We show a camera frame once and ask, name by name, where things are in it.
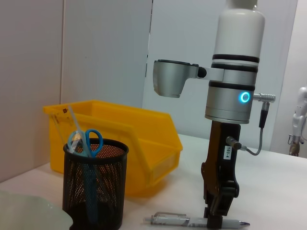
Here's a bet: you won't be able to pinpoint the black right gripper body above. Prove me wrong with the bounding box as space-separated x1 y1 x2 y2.
201 121 241 213

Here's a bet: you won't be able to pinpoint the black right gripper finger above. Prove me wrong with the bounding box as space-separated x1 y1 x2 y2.
207 181 240 229
203 191 213 219

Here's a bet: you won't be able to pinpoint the silver pen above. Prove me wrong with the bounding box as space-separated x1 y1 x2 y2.
143 212 250 228

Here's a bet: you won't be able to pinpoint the blue scissors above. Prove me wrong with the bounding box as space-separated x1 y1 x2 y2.
68 129 104 223

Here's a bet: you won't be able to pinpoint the clear plastic ruler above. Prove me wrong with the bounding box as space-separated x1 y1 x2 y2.
49 104 87 156

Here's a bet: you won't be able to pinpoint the black mesh pen holder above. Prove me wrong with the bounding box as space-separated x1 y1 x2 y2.
62 138 130 230

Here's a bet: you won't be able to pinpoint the green glass fruit plate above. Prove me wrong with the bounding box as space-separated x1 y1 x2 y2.
0 190 74 230

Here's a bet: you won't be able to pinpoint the yellow plastic bin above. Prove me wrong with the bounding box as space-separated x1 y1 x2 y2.
43 100 183 198

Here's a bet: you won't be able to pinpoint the white background robot figure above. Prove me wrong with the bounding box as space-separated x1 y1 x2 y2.
288 87 307 158

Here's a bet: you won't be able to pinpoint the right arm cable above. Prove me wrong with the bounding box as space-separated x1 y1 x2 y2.
226 93 276 156

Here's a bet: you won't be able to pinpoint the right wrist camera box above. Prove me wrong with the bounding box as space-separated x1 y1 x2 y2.
153 59 207 99

